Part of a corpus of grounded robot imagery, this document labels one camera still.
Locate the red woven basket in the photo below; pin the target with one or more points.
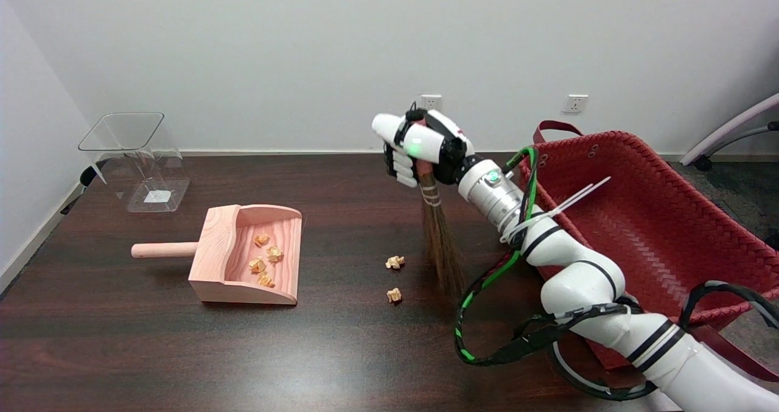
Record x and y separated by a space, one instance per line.
669 229

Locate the pink wooden dustpan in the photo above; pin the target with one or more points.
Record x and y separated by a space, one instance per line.
225 266

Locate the tan paper ball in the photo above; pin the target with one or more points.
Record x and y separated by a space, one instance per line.
394 294
266 280
257 265
261 239
395 261
274 254

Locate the black table clamp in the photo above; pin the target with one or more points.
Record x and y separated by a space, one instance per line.
88 176

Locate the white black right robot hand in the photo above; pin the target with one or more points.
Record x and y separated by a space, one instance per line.
426 141

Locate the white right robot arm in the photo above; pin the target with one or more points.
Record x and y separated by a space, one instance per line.
584 284

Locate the office chair base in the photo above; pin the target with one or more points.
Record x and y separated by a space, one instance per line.
730 127

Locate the clear plastic container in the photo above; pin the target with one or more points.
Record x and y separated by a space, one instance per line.
159 196

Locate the white zip tie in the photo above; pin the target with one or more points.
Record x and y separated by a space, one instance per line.
572 196
590 188

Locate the white wall socket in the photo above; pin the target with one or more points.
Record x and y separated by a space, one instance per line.
575 103
433 100

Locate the brown straw hand broom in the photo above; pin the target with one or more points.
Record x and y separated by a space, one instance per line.
441 247

